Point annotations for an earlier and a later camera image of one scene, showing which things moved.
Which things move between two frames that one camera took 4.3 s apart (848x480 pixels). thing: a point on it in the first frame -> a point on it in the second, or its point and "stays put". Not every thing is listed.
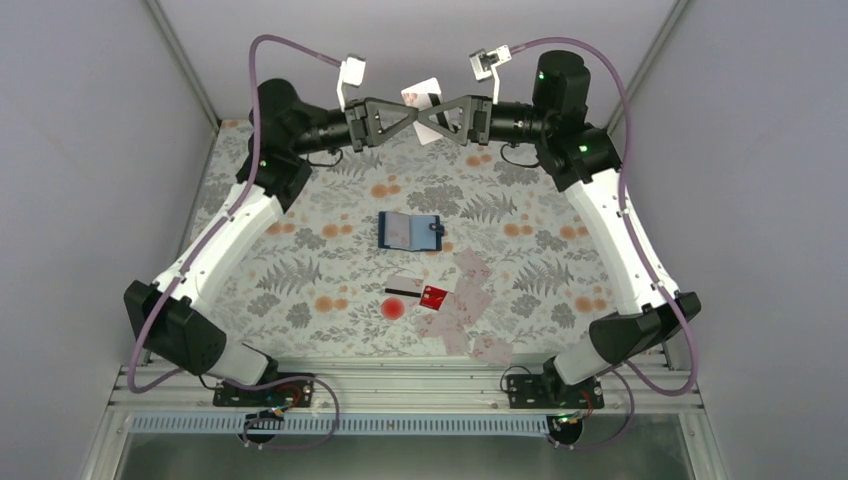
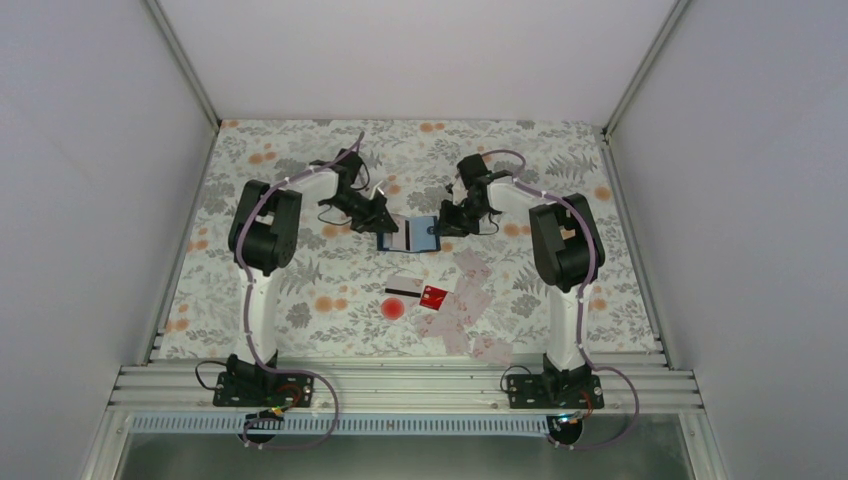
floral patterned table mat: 422,250 stays put
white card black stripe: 423,95 -> 401,238
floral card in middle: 455,335 stays put
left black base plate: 298,393 stays put
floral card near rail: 493,350 stays put
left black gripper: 363,122 -> 371,222
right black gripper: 475,124 -> 449,225
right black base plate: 549,391 stays put
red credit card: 433,297 stays put
